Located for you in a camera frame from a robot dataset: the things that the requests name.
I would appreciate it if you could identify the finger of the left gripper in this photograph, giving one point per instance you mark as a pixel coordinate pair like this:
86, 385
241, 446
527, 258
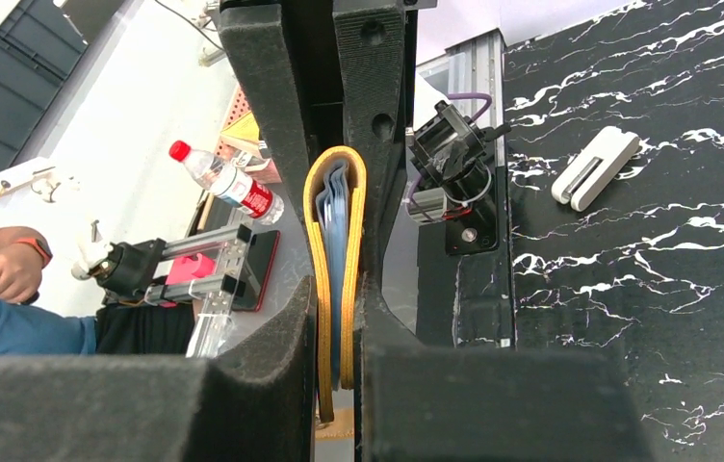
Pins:
374, 40
257, 45

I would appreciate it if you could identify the white plastic clip block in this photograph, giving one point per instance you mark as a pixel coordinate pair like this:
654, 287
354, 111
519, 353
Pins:
594, 167

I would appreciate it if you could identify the dark storage crates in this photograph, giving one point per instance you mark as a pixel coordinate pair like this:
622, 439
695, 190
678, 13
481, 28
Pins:
41, 43

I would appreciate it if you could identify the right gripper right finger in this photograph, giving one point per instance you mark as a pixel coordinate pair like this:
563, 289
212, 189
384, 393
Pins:
485, 403

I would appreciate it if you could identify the person's hand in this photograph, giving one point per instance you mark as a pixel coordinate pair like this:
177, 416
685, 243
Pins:
20, 273

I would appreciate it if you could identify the plastic water bottle red label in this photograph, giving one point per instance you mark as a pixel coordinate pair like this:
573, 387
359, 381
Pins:
229, 183

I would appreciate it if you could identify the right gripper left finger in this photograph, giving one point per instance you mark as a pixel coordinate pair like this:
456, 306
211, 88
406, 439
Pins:
255, 402

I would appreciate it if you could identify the red smartphone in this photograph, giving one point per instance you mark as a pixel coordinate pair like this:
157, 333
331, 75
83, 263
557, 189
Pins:
256, 272

